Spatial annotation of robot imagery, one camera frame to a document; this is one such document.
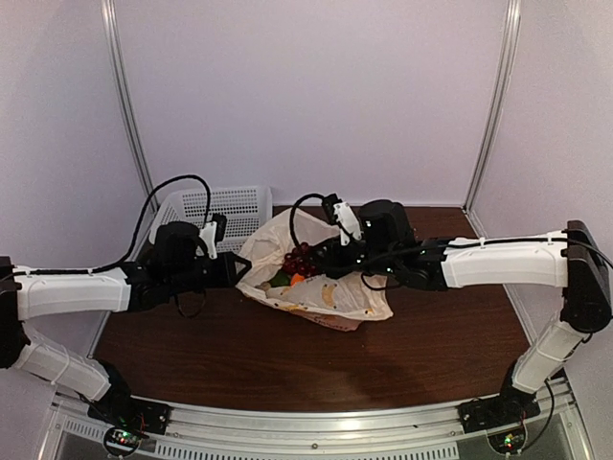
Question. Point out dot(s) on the aluminium front rail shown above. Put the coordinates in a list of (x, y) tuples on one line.
[(433, 431)]

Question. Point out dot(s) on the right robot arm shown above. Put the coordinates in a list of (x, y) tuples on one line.
[(379, 240)]

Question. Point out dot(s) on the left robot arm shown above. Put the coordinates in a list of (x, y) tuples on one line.
[(182, 258)]

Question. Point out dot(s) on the left aluminium corner post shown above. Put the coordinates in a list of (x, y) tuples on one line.
[(127, 112)]

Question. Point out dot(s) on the green yellow mango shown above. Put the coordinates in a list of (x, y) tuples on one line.
[(280, 279)]

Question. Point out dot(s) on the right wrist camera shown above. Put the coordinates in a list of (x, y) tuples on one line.
[(340, 214)]

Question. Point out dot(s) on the left circuit board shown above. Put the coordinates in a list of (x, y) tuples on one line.
[(120, 442)]

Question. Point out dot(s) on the circuit board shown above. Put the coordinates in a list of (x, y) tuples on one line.
[(508, 442), (120, 442)]

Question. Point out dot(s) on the dark red grape bunch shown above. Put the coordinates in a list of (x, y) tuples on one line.
[(298, 262)]

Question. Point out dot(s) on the right circuit board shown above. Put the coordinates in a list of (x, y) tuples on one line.
[(508, 442)]

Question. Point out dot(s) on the orange fruit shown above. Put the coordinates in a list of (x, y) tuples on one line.
[(297, 278)]

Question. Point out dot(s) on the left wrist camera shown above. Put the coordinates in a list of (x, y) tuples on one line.
[(212, 233)]

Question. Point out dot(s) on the banana print plastic bag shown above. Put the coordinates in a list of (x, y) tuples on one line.
[(340, 305)]

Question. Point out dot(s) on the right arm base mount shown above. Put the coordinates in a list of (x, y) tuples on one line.
[(507, 408)]

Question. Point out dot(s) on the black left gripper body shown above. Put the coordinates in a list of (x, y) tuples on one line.
[(190, 279)]

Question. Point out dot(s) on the aluminium corner post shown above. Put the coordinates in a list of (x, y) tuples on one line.
[(127, 112), (509, 44)]

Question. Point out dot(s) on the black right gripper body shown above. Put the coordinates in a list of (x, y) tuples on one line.
[(338, 267)]

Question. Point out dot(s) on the right aluminium corner post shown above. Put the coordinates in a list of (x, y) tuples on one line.
[(509, 44)]

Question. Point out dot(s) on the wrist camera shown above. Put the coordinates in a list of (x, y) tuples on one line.
[(340, 214), (212, 233)]

